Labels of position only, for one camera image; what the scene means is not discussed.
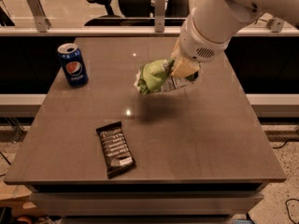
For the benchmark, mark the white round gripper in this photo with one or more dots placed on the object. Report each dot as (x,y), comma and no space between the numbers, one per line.
(196,47)

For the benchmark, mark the green jalapeno chip bag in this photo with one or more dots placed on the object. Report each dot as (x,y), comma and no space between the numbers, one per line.
(156,77)

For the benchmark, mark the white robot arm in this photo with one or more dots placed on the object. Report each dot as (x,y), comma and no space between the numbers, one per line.
(210,26)

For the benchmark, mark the black rxbar chocolate bar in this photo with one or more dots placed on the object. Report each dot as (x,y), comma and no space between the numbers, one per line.
(118,157)

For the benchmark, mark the black office chair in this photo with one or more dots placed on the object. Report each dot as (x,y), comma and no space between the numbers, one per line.
(140,13)

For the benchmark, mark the blue pepsi can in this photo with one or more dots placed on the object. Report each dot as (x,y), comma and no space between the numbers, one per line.
(72,63)

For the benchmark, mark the middle metal glass bracket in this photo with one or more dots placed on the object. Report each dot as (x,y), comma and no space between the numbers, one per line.
(159,15)

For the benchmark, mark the metal glass bracket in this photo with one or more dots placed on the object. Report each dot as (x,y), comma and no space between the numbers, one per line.
(159,15)
(275,25)
(41,21)

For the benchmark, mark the right metal glass bracket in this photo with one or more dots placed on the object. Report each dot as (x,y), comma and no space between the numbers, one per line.
(275,25)

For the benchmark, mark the left metal glass bracket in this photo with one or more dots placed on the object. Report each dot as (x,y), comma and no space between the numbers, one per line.
(41,21)

